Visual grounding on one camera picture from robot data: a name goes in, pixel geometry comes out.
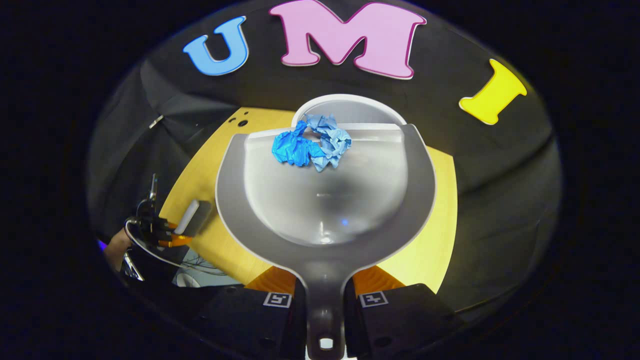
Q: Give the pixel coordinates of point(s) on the grey plastic dustpan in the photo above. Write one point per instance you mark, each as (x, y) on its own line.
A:
(325, 210)

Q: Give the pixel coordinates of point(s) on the small broom with black bristles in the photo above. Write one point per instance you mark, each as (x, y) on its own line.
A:
(195, 216)

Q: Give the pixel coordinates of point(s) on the blue paper trash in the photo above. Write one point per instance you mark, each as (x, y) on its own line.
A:
(312, 145)

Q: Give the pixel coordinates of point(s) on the silver metal clip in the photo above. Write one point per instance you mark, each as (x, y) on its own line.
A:
(156, 122)

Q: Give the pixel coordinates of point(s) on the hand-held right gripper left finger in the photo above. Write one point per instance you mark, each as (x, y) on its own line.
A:
(245, 320)

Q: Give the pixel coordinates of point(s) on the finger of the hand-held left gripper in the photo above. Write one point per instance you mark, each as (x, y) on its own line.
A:
(175, 242)

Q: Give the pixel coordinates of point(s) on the ribbed grey garbage bin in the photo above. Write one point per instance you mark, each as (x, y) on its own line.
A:
(350, 107)

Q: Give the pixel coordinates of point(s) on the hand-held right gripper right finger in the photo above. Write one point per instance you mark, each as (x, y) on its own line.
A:
(400, 320)

